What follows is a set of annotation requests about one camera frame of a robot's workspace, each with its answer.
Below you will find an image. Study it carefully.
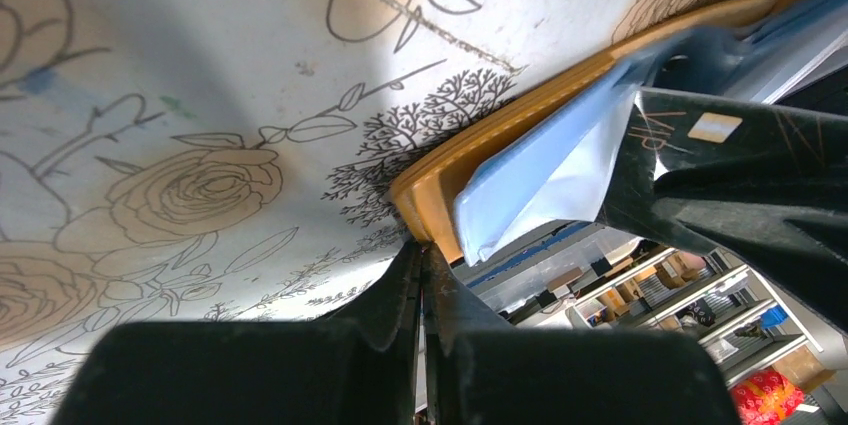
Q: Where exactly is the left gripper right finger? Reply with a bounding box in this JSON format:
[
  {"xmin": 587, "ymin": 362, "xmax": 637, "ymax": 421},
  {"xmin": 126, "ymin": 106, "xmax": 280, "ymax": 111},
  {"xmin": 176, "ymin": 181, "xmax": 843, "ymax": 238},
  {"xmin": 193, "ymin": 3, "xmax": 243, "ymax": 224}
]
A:
[{"xmin": 422, "ymin": 245, "xmax": 739, "ymax": 424}]

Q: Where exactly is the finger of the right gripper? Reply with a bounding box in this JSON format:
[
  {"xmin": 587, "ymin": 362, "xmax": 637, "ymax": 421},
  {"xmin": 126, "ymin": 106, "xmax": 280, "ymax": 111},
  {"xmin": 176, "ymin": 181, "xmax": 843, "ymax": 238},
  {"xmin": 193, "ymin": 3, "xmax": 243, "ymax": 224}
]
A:
[{"xmin": 655, "ymin": 166, "xmax": 847, "ymax": 332}]

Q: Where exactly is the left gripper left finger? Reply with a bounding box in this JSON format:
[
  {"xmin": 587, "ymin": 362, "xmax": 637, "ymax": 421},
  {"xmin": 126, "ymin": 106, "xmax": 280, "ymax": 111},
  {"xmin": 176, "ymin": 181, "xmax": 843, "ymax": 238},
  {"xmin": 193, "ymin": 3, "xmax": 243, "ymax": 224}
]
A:
[{"xmin": 53, "ymin": 242, "xmax": 422, "ymax": 424}]

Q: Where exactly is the orange leather card holder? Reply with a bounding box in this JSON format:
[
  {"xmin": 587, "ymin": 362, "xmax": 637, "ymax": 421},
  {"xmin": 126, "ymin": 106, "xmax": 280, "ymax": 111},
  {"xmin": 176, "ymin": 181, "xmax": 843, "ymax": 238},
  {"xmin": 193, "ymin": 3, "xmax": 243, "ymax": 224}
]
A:
[{"xmin": 387, "ymin": 0, "xmax": 848, "ymax": 268}]

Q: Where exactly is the floral patterned table mat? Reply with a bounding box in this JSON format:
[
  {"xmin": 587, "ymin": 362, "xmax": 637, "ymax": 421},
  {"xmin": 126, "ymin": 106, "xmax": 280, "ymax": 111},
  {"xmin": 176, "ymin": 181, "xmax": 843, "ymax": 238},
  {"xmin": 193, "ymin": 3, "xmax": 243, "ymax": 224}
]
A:
[{"xmin": 1, "ymin": 0, "xmax": 724, "ymax": 424}]

